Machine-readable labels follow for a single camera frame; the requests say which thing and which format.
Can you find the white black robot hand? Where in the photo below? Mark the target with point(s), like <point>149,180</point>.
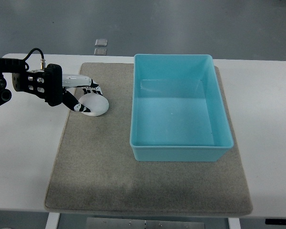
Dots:
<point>87,84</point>

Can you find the white bunny toy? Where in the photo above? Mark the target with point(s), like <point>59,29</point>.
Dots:
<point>97,104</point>

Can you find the blue plastic box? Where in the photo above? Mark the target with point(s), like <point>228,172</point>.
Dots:
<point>178,111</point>

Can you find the lower metal floor plate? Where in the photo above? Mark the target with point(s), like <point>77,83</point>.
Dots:
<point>100,51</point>

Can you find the grey felt mat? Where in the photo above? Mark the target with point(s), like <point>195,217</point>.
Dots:
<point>95,170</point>

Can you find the left white table leg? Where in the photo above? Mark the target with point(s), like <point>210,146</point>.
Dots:
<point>53,220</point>

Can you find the white table leg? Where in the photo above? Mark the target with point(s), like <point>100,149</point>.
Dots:
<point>234,223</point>
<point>53,220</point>

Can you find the right white table leg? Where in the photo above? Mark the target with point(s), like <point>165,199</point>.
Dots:
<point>234,223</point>

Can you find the black table control panel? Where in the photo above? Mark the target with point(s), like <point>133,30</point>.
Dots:
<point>281,222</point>

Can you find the metal table base plate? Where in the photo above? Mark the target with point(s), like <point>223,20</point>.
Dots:
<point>107,223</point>

